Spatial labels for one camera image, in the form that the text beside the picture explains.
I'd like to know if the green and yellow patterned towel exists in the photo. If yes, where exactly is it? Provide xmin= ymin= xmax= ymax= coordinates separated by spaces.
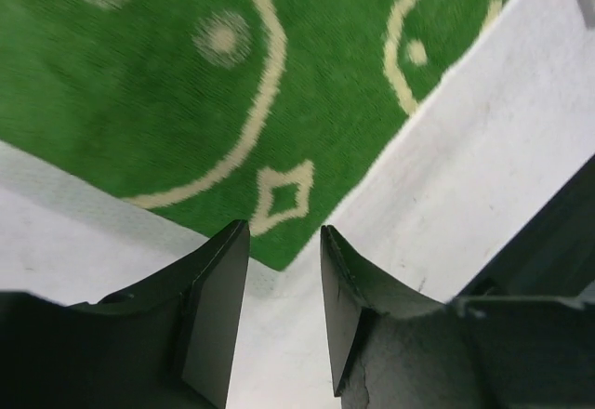
xmin=0 ymin=0 xmax=595 ymax=409

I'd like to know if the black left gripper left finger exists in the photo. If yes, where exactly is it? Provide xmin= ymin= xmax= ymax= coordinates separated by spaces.
xmin=1 ymin=220 xmax=250 ymax=408

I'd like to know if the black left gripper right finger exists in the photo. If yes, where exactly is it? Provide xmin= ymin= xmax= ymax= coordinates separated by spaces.
xmin=321 ymin=162 xmax=594 ymax=408

